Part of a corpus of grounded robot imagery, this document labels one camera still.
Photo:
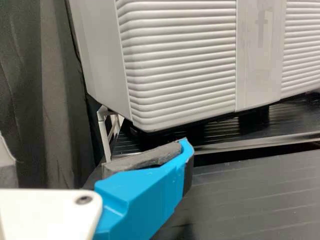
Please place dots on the black platform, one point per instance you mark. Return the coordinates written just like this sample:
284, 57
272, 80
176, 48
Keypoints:
250, 200
225, 130

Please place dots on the white pipette stand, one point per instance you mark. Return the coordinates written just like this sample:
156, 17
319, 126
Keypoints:
103, 135

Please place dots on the white incubator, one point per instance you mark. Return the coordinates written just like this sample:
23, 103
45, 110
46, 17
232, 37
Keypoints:
180, 62

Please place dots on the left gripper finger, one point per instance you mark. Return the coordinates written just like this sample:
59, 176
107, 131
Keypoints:
140, 190

